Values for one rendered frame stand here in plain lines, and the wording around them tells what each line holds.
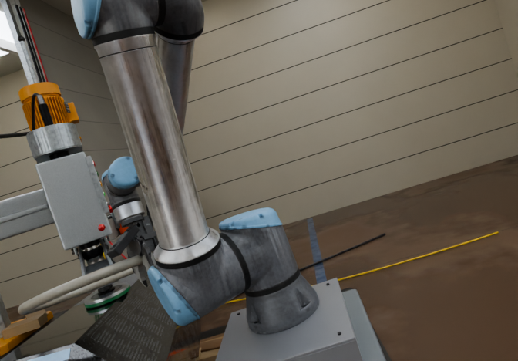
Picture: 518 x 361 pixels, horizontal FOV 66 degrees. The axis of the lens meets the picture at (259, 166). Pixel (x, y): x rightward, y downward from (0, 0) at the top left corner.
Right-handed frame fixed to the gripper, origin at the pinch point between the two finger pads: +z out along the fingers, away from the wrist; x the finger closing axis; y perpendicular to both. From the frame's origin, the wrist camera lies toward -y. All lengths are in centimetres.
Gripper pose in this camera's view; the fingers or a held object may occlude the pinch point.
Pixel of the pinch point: (147, 281)
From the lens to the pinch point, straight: 131.0
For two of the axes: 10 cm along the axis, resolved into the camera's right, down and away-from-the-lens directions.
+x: -7.2, 4.0, 5.7
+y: 5.7, -1.1, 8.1
